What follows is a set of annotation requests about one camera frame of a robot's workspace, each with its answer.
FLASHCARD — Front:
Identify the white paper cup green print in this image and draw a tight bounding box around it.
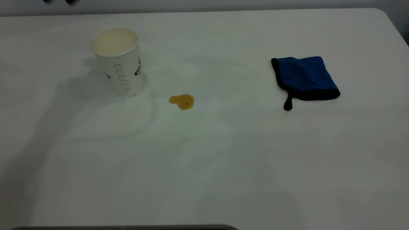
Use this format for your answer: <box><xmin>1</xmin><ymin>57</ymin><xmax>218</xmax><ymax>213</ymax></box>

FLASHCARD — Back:
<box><xmin>90</xmin><ymin>27</ymin><xmax>144</xmax><ymax>96</ymax></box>

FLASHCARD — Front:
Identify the blue cloth black trim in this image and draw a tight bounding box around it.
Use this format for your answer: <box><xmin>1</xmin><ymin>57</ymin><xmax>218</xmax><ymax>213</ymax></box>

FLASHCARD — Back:
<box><xmin>271</xmin><ymin>57</ymin><xmax>341</xmax><ymax>111</ymax></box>

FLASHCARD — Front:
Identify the brown liquid spill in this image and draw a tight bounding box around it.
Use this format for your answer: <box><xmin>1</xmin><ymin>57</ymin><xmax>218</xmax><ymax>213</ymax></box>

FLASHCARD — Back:
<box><xmin>168</xmin><ymin>94</ymin><xmax>195</xmax><ymax>111</ymax></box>

